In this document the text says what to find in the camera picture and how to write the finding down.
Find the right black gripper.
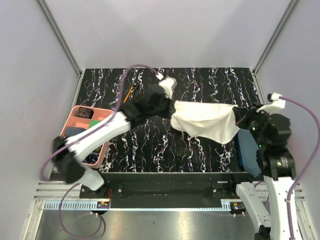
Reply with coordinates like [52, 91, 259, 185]
[233, 102, 272, 149]

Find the white cloth napkin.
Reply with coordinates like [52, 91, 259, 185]
[170, 100, 240, 144]

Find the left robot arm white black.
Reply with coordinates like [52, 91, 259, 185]
[52, 82, 175, 198]

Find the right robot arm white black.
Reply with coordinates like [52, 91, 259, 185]
[227, 103, 302, 240]

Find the blue folded cloth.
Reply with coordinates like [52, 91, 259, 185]
[237, 129, 261, 178]

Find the green cloth in tray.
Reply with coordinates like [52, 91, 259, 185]
[88, 120, 101, 128]

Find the dark patterned cloth in tray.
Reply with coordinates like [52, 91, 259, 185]
[75, 106, 94, 119]

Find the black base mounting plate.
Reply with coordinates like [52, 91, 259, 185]
[79, 172, 254, 210]

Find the pink compartment tray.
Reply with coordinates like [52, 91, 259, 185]
[60, 105, 114, 169]

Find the grey blue cloth in tray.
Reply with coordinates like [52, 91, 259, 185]
[65, 126, 86, 138]

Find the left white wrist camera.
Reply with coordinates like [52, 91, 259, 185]
[156, 73, 177, 99]

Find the black handled utensil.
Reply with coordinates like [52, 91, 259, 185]
[130, 81, 140, 99]

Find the orange handled utensil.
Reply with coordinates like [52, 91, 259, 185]
[123, 86, 134, 103]

